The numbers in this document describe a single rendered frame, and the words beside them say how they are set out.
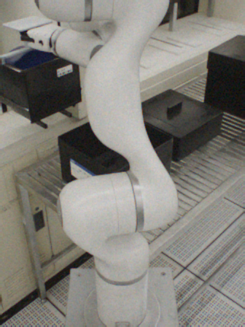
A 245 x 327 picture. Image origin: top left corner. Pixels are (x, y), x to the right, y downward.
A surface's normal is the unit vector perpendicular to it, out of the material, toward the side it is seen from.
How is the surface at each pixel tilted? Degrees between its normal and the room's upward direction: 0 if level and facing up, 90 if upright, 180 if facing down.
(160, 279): 0
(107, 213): 63
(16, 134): 0
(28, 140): 90
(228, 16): 90
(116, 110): 71
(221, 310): 0
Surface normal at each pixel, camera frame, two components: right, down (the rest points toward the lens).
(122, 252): 0.55, -0.49
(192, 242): 0.00, -0.81
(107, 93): -0.12, 0.31
